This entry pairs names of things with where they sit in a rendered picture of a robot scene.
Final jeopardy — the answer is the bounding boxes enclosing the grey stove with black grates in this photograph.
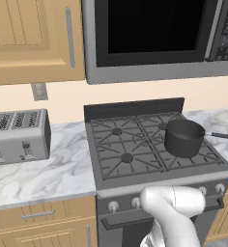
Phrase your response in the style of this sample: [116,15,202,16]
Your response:
[83,96,228,247]

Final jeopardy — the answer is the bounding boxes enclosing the white stove knob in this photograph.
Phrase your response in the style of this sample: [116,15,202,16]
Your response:
[198,185,209,197]
[214,182,226,194]
[130,197,142,209]
[107,200,120,213]

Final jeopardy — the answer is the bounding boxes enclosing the stainless steel microwave oven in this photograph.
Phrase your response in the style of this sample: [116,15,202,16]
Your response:
[81,0,228,86]

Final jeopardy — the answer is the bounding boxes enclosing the dark grey saucepan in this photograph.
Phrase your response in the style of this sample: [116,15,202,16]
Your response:
[163,116,228,159]

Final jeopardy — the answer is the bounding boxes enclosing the silver toaster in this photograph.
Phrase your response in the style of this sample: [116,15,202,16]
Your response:
[0,108,52,167]

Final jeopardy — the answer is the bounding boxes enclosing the light wood drawer front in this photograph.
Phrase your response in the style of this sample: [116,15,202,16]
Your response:
[0,195,98,235]

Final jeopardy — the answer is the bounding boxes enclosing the dark grey oven door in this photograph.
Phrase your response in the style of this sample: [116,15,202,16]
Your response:
[97,206,220,247]

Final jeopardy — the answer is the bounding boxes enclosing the light wood base cupboard door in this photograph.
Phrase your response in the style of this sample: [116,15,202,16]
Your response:
[0,217,100,247]

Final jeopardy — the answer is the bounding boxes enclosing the light wood base cupboard run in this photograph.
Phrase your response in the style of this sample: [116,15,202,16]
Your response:
[204,176,228,244]

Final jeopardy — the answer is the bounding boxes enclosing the grey wall socket plate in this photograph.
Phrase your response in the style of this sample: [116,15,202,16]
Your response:
[30,82,49,102]

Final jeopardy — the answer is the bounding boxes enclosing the grey wall cupboard handle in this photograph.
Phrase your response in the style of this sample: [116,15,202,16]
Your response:
[65,6,76,69]

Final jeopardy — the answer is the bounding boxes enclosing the dark oven door handle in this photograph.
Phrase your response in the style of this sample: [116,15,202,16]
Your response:
[100,197,225,231]

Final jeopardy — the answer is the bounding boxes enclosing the light wood wall cupboard door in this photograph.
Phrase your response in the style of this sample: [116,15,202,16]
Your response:
[0,0,87,87]

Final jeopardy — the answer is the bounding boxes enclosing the grey base cupboard handle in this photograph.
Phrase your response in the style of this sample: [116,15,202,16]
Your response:
[85,223,93,247]

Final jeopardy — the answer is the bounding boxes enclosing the grey drawer handle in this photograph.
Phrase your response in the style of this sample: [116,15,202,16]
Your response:
[20,208,56,221]

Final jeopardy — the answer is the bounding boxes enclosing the grey microwave door handle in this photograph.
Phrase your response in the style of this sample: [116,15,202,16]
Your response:
[204,0,225,61]

